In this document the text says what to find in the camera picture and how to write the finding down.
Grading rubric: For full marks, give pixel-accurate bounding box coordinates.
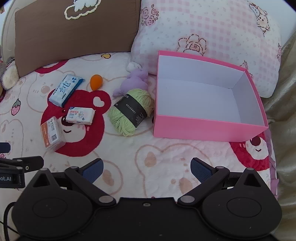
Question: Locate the small white tissue pack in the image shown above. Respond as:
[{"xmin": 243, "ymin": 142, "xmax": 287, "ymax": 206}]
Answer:
[{"xmin": 65, "ymin": 107, "xmax": 96, "ymax": 126}]

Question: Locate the orange label floss box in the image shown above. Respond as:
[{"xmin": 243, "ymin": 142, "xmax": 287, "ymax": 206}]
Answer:
[{"xmin": 41, "ymin": 116, "xmax": 66, "ymax": 152}]

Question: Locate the pink cardboard box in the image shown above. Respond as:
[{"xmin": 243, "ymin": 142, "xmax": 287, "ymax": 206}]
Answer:
[{"xmin": 153, "ymin": 50, "xmax": 269, "ymax": 142}]

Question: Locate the pink checked pillow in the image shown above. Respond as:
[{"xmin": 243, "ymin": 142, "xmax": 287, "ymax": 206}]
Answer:
[{"xmin": 131, "ymin": 0, "xmax": 284, "ymax": 99}]

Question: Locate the brown pillow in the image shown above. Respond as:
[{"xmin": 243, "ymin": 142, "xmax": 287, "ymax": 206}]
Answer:
[{"xmin": 14, "ymin": 0, "xmax": 142, "ymax": 78}]

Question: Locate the orange makeup sponge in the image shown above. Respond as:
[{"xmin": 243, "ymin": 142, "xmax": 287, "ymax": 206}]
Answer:
[{"xmin": 90, "ymin": 74, "xmax": 104, "ymax": 91}]

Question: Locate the black cable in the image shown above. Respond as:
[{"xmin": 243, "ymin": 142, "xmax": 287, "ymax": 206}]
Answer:
[{"xmin": 0, "ymin": 201, "xmax": 19, "ymax": 241}]

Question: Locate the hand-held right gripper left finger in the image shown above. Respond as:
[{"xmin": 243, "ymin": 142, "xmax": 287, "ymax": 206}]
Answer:
[{"xmin": 31, "ymin": 158, "xmax": 117, "ymax": 207}]

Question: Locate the grey rabbit plush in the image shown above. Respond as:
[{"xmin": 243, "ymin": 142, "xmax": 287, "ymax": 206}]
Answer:
[{"xmin": 0, "ymin": 44, "xmax": 19, "ymax": 98}]

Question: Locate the green yarn ball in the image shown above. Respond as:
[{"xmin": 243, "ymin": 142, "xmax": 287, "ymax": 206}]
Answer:
[{"xmin": 109, "ymin": 89, "xmax": 155, "ymax": 136}]

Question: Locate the white fluffy pompom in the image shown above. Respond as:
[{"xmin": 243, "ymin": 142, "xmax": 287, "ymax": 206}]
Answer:
[{"xmin": 126, "ymin": 61, "xmax": 142, "ymax": 73}]

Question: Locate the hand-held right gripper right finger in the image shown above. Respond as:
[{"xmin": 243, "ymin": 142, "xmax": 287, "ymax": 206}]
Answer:
[{"xmin": 177, "ymin": 158, "xmax": 263, "ymax": 207}]

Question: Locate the beige satin quilt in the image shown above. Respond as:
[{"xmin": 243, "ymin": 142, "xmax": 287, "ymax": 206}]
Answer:
[{"xmin": 260, "ymin": 30, "xmax": 296, "ymax": 232}]

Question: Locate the bear printed blanket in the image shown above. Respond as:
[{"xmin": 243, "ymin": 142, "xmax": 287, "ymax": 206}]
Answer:
[{"xmin": 0, "ymin": 51, "xmax": 279, "ymax": 204}]

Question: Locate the blue wet wipes pack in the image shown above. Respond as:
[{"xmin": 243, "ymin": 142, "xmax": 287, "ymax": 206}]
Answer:
[{"xmin": 48, "ymin": 74, "xmax": 85, "ymax": 108}]

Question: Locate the purple plush toy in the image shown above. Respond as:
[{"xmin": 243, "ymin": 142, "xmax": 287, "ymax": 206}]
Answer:
[{"xmin": 112, "ymin": 68, "xmax": 149, "ymax": 97}]

